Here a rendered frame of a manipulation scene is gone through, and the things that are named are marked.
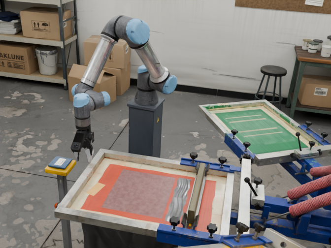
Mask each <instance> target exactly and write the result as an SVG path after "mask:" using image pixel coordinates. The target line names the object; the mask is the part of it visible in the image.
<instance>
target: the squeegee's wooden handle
mask: <svg viewBox="0 0 331 248"><path fill-rule="evenodd" d="M204 173H205V163H202V162H201V163H200V165H199V170H198V174H197V178H196V182H195V186H194V190H193V194H192V198H191V201H190V205H189V209H188V217H187V223H190V224H194V220H195V215H196V210H197V206H198V201H199V195H200V191H201V186H202V182H203V177H204Z"/></svg>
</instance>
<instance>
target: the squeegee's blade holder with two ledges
mask: <svg viewBox="0 0 331 248"><path fill-rule="evenodd" d="M196 178H197V175H196V177H195V181H194V185H193V189H192V193H191V197H190V200H189V204H188V208H187V212H186V214H187V215H188V209H189V205H190V201H191V198H192V194H193V190H194V186H195V182H196ZM205 181H206V177H205V176H204V177H203V182H202V186H201V191H200V195H199V201H198V206H197V210H196V215H195V216H197V215H198V214H199V209H200V204H201V200H202V195H203V190H204V185H205ZM187 217H188V216H187Z"/></svg>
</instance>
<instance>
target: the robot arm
mask: <svg viewBox="0 0 331 248"><path fill-rule="evenodd" d="M149 32H150V29H149V26H148V25H147V23H146V22H144V21H143V20H141V19H137V18H132V17H128V16H124V15H117V16H115V17H113V18H112V19H110V20H109V21H108V22H107V24H106V25H105V26H104V28H103V30H102V32H101V34H100V36H101V39H100V41H99V43H98V45H97V47H96V49H95V51H94V53H93V56H92V58H91V60H90V62H89V64H88V66H87V68H86V70H85V72H84V75H83V77H82V79H81V81H80V83H79V84H76V85H75V86H73V87H72V90H71V93H72V95H73V96H74V98H73V106H74V119H75V127H76V129H78V130H77V131H76V134H75V137H74V140H73V142H72V145H71V147H70V148H71V150H72V152H73V153H74V156H75V158H76V160H77V161H79V152H80V151H81V148H87V149H86V150H85V153H86V154H87V159H88V162H89V163H91V161H92V156H93V153H94V150H93V146H92V145H91V140H92V143H93V142H94V139H93V138H94V132H92V131H91V117H90V112H91V111H94V110H97V109H99V108H103V107H105V106H107V105H109V104H110V96H109V94H108V93H107V92H100V93H98V92H96V91H94V90H93V88H94V86H95V84H96V82H97V80H98V78H99V75H100V73H101V71H102V69H103V67H104V65H105V63H106V61H107V59H108V57H109V55H110V52H111V50H112V48H113V46H114V44H117V42H118V40H119V39H123V40H125V41H126V42H127V44H128V45H129V47H130V48H131V49H135V51H136V52H137V54H138V56H139V57H140V59H141V60H142V62H143V64H144V65H141V66H140V67H139V68H138V72H137V91H136V94H135V97H134V102H135V103H136V104H138V105H142V106H152V105H156V104H157V103H158V102H159V98H158V95H157V91H159V92H162V93H165V94H171V93H172V92H173V91H174V90H175V88H176V85H177V78H176V76H174V75H171V74H170V72H169V70H168V69H167V68H166V67H164V66H163V65H162V64H161V62H160V60H159V58H158V56H157V55H156V53H155V51H154V49H153V48H152V46H151V44H150V42H149V36H150V33H149Z"/></svg>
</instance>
